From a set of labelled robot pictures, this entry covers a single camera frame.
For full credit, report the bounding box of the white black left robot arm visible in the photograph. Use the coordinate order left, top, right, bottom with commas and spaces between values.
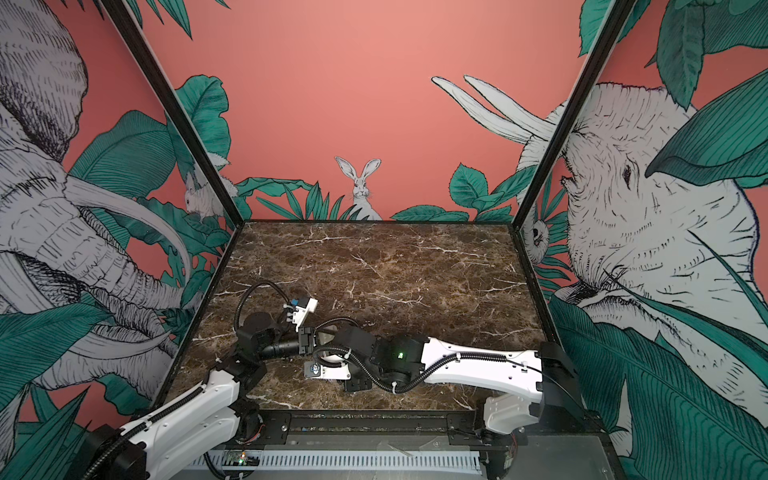
65, 312, 301, 479

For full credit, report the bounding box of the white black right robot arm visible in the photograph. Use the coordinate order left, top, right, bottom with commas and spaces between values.
313, 326, 587, 435

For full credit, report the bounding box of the green circuit board with leds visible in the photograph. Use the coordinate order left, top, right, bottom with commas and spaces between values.
221, 450, 261, 470

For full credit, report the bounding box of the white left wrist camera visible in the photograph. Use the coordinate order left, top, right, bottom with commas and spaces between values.
284, 296, 318, 331

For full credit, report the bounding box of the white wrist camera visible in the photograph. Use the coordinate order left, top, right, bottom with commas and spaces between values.
284, 296, 318, 331
303, 356, 352, 381

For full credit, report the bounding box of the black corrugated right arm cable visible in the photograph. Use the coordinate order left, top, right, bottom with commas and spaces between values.
311, 316, 541, 396

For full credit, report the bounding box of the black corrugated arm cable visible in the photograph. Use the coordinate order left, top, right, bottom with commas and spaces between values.
232, 280, 295, 331
311, 316, 541, 396

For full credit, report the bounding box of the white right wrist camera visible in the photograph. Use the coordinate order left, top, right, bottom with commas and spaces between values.
303, 356, 352, 381

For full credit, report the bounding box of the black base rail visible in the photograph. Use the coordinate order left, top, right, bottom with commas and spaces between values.
247, 407, 606, 451

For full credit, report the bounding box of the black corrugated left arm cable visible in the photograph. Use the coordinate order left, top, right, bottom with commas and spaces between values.
232, 280, 295, 331

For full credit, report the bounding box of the white slotted cable duct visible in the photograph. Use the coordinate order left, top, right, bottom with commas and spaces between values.
209, 450, 483, 474

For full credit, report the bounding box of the black left corner frame post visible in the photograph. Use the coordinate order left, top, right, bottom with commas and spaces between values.
101, 0, 244, 228

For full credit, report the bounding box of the black corner frame post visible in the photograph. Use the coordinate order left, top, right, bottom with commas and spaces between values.
101, 0, 244, 228
512, 0, 635, 231

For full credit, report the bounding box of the black right corner frame post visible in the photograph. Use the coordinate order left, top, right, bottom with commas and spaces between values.
512, 0, 635, 231

